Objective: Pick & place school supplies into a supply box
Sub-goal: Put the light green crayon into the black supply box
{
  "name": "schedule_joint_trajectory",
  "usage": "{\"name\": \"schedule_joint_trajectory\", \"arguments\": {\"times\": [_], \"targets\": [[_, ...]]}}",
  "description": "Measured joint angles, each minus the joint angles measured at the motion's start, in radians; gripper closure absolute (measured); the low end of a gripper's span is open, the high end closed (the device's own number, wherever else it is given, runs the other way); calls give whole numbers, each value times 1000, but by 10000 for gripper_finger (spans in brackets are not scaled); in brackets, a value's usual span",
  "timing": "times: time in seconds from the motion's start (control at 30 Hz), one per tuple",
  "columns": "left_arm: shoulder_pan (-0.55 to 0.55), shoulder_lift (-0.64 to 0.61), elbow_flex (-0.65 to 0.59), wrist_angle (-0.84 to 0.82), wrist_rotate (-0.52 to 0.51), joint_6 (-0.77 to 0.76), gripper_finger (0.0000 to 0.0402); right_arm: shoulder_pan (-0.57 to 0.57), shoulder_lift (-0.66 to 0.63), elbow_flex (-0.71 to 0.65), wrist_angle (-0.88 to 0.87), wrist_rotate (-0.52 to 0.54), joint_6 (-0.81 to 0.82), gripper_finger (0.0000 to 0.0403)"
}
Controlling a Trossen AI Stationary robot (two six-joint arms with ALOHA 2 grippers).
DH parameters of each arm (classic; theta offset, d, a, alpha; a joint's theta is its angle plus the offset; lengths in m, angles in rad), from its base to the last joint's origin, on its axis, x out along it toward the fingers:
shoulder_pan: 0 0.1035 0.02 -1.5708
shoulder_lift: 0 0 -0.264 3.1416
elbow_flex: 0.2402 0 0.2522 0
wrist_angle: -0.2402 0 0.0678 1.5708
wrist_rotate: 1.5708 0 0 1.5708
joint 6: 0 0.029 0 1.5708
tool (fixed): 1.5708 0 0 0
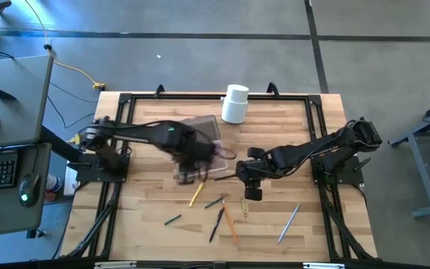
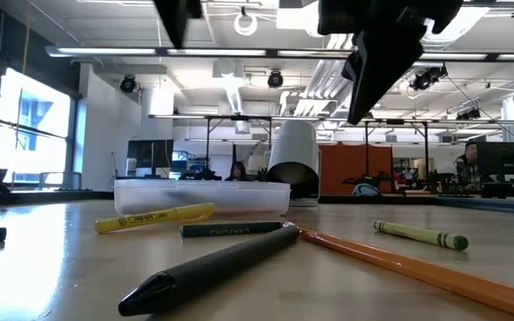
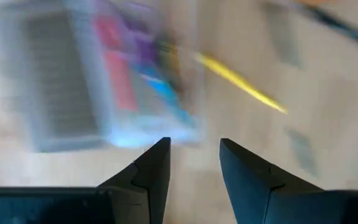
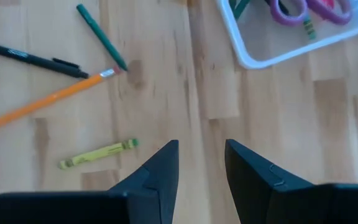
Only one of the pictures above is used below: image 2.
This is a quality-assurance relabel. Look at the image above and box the white coiled cable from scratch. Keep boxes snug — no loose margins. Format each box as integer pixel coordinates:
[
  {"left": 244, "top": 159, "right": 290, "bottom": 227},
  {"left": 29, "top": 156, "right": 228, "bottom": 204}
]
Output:
[{"left": 233, "top": 11, "right": 259, "bottom": 37}]

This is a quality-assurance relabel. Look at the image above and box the person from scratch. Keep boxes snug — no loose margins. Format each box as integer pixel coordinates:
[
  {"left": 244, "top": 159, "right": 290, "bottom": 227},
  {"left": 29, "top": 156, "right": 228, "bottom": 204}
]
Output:
[
  {"left": 225, "top": 160, "right": 248, "bottom": 182},
  {"left": 452, "top": 141, "right": 484, "bottom": 191}
]

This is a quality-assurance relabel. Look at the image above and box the black pen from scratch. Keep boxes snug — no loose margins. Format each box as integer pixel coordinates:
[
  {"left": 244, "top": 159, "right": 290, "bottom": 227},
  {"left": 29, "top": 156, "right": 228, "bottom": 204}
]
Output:
[{"left": 117, "top": 225, "right": 302, "bottom": 317}]

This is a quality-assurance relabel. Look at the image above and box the orange pencil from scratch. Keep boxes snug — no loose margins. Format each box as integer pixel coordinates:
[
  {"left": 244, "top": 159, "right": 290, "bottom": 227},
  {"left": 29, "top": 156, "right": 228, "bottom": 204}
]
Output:
[{"left": 298, "top": 226, "right": 514, "bottom": 321}]

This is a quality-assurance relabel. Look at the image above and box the yellow highlighter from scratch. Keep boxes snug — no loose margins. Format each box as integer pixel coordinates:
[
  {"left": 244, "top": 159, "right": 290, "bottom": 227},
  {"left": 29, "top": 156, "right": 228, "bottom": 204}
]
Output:
[{"left": 94, "top": 202, "right": 217, "bottom": 235}]

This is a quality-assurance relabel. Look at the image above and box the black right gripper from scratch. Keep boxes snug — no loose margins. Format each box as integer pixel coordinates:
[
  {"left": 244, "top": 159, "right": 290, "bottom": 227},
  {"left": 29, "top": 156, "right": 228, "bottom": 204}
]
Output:
[{"left": 317, "top": 0, "right": 463, "bottom": 126}]

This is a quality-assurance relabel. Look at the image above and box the black monitor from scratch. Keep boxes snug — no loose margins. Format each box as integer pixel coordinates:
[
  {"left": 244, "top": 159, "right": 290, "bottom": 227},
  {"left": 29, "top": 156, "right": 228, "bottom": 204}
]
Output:
[
  {"left": 477, "top": 141, "right": 514, "bottom": 183},
  {"left": 126, "top": 139, "right": 174, "bottom": 177}
]

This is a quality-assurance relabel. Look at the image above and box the overhead light bar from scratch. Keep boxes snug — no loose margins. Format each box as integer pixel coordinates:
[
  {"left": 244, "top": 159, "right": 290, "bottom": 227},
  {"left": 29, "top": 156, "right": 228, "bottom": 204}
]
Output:
[{"left": 45, "top": 44, "right": 514, "bottom": 62}]

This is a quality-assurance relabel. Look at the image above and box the clear plastic supply box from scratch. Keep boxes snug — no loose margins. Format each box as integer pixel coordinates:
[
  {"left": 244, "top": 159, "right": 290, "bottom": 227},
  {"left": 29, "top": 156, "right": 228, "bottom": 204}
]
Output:
[{"left": 113, "top": 177, "right": 292, "bottom": 218}]

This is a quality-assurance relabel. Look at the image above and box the blue and white ball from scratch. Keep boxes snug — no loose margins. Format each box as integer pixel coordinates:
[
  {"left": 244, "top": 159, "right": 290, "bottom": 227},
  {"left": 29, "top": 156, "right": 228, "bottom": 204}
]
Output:
[{"left": 352, "top": 182, "right": 382, "bottom": 197}]

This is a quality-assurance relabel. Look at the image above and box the light green crayon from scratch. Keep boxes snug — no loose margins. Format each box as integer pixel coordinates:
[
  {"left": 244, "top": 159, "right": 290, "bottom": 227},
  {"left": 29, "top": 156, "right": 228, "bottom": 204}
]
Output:
[{"left": 372, "top": 220, "right": 469, "bottom": 251}]

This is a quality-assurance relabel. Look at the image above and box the black ceiling spotlight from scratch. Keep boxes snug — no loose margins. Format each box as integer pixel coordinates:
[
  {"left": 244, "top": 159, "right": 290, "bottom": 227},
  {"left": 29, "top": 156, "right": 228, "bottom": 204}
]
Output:
[
  {"left": 120, "top": 74, "right": 137, "bottom": 94},
  {"left": 267, "top": 70, "right": 285, "bottom": 89},
  {"left": 410, "top": 66, "right": 448, "bottom": 91}
]

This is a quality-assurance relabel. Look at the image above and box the white cylindrical lamp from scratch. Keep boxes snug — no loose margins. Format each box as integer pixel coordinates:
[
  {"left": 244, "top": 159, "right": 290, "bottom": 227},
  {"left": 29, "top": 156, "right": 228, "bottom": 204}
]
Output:
[{"left": 265, "top": 119, "right": 321, "bottom": 207}]

